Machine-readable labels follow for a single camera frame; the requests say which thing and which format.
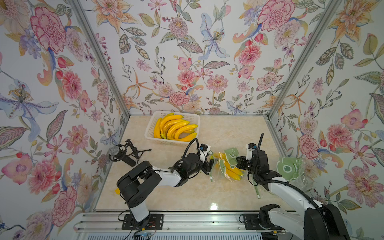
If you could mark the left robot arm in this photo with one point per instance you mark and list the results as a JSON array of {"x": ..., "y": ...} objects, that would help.
[{"x": 141, "y": 181}]

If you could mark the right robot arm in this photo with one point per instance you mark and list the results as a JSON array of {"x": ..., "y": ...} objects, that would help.
[{"x": 312, "y": 220}]

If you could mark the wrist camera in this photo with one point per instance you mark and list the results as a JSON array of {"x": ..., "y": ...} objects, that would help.
[
  {"x": 204, "y": 152},
  {"x": 250, "y": 148}
]

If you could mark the white plastic basket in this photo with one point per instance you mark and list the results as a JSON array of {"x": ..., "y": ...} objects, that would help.
[{"x": 149, "y": 133}]

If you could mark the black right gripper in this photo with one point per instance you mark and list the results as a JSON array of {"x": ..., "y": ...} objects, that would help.
[{"x": 241, "y": 161}]

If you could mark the aluminium front rail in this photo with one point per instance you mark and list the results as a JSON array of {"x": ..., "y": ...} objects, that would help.
[{"x": 173, "y": 222}]

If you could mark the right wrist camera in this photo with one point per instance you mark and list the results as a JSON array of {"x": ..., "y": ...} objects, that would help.
[{"x": 250, "y": 148}]

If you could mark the black microphone on tripod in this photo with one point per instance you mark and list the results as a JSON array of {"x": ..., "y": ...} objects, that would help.
[{"x": 127, "y": 153}]

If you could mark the yellow banana bunch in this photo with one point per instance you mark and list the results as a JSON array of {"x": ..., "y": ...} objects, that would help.
[{"x": 168, "y": 125}]

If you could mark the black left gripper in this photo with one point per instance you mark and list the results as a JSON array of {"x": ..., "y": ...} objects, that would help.
[{"x": 207, "y": 168}]

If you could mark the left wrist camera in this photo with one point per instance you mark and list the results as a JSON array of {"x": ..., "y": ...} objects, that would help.
[{"x": 204, "y": 152}]

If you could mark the zip-top bag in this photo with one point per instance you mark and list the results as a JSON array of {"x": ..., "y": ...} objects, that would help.
[
  {"x": 293, "y": 170},
  {"x": 225, "y": 166},
  {"x": 256, "y": 186}
]

